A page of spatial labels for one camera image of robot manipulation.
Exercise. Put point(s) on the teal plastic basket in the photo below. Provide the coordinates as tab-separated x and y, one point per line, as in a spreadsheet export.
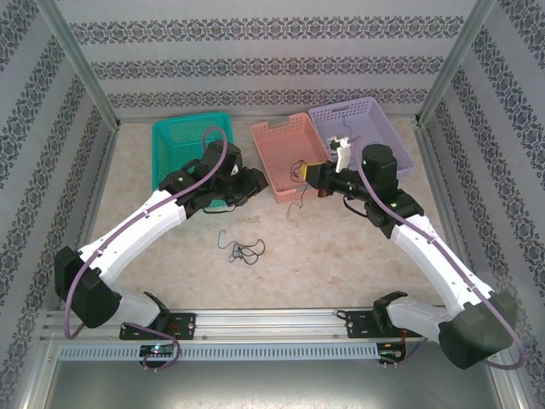
170	136

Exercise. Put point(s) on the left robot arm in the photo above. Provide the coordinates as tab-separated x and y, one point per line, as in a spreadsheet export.
140	226

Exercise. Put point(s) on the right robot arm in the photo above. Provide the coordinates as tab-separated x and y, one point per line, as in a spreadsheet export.
430	264

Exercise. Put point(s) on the pink plastic basket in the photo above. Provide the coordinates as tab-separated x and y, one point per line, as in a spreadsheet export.
277	145

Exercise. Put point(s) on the purple plastic basket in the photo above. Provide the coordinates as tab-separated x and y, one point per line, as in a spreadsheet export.
374	119

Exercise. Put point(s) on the left controller board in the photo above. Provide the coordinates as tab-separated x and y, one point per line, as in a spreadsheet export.
157	350

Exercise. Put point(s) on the controller board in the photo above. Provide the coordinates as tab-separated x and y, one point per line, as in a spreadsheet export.
391	351
157	350

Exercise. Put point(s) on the right controller board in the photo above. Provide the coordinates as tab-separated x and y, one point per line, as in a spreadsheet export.
391	351

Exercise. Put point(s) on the grey metal front panel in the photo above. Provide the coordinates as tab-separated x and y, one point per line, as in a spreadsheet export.
272	383

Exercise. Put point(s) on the right aluminium side rail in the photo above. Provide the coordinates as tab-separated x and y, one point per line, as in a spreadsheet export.
445	191

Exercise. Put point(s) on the aluminium side rail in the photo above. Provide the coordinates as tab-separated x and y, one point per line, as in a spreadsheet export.
99	191
445	191

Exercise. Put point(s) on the left aluminium side rail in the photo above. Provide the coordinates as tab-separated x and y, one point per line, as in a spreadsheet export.
99	191

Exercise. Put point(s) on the right aluminium frame post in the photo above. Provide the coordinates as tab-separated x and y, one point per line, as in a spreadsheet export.
453	64

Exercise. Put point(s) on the aluminium frame post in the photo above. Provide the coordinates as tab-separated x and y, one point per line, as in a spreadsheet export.
82	64
453	64

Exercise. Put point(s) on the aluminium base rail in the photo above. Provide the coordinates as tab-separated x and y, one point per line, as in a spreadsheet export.
277	321

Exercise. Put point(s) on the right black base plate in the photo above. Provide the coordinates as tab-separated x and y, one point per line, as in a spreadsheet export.
357	326

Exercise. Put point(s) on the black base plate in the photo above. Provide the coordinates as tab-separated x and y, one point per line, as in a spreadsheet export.
185	324
357	326

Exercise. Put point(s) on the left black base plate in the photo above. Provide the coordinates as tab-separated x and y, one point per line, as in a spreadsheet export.
185	324

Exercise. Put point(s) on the left aluminium frame post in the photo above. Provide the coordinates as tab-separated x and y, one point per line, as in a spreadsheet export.
82	64

